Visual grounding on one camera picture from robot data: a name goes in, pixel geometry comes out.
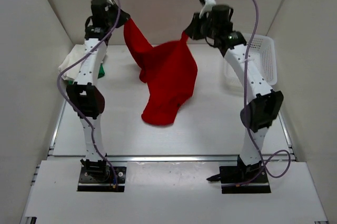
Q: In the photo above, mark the white t shirt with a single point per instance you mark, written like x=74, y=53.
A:
x=77, y=52

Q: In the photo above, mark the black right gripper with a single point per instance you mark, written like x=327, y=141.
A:
x=194, y=31

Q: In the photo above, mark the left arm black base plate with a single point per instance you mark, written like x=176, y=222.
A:
x=99, y=180

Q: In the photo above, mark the aluminium rail front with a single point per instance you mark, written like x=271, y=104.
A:
x=173, y=158

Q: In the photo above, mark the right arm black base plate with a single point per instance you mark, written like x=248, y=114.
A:
x=233, y=181

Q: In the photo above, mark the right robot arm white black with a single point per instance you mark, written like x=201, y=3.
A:
x=261, y=102

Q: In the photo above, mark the red t shirt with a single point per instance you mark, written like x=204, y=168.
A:
x=168, y=69

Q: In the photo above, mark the white plastic basket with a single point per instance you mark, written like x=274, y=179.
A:
x=262, y=53

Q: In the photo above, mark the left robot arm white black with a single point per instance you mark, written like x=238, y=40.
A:
x=88, y=101

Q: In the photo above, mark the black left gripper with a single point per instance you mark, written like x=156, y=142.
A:
x=124, y=17

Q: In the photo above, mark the green t shirt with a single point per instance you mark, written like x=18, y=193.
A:
x=101, y=72

